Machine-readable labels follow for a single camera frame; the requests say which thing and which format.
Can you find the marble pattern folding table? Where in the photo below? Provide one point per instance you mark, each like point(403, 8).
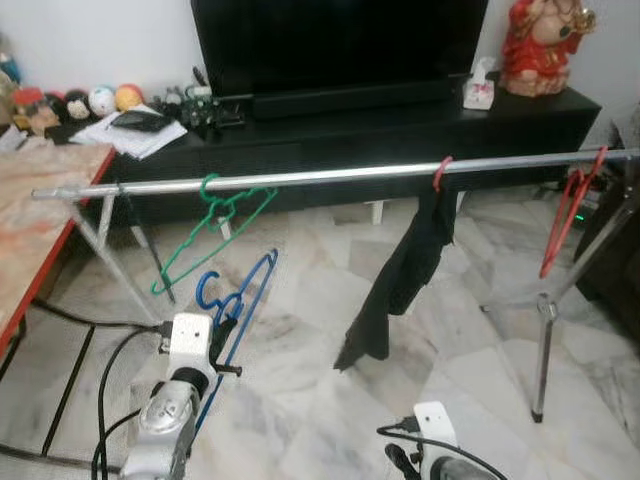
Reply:
point(35, 220)

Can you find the silver metal clothes rail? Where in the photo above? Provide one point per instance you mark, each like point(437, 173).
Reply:
point(300, 175)

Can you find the green plastic clothes hanger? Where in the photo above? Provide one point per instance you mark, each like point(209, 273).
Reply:
point(225, 210)

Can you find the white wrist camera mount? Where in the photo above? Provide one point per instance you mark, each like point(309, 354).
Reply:
point(190, 335)
point(437, 425)

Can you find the black TV stand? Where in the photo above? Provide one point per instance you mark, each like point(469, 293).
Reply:
point(330, 145)

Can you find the white paper sheets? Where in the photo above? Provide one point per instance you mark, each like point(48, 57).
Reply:
point(100, 135)

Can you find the red empty clothes hanger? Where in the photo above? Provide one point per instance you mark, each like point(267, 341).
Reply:
point(572, 215)

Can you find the red lid jar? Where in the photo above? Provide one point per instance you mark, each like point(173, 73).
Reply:
point(28, 105)

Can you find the white round doll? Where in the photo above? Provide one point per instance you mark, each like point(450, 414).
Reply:
point(102, 100)

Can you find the black flat television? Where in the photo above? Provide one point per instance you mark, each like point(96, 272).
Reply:
point(340, 45)

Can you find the blue plastic clothes hanger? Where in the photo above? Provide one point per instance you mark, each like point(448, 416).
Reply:
point(255, 290)

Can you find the orange round doll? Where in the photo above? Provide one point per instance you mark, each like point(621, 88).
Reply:
point(128, 97)

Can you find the black wallet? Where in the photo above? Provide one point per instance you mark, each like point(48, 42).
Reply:
point(140, 121)

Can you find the red fortune god statue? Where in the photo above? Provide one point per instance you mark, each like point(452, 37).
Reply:
point(545, 50)

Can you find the red hanger under shirt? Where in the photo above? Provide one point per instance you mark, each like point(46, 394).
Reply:
point(437, 178)

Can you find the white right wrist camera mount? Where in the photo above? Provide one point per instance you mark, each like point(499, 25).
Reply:
point(437, 425)

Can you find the white tissue box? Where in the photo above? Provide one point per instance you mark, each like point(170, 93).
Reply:
point(480, 92)

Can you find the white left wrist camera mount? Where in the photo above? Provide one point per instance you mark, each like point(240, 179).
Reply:
point(190, 335)

